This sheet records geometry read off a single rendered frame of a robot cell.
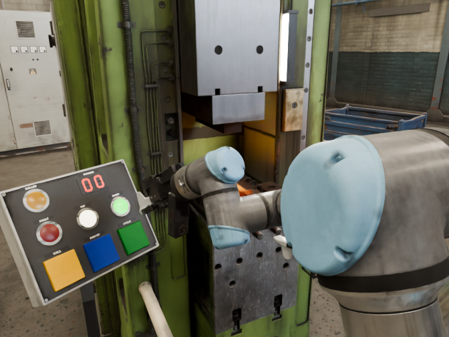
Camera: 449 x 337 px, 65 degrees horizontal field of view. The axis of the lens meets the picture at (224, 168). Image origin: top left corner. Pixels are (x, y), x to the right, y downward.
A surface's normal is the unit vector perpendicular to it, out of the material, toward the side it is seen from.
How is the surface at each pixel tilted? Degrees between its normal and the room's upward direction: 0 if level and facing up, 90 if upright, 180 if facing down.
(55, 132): 90
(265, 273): 90
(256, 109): 90
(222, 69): 90
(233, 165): 60
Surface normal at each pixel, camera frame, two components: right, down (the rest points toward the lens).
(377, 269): -0.37, -0.03
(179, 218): 0.75, 0.25
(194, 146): 0.43, 0.28
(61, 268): 0.66, -0.31
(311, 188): -0.93, 0.00
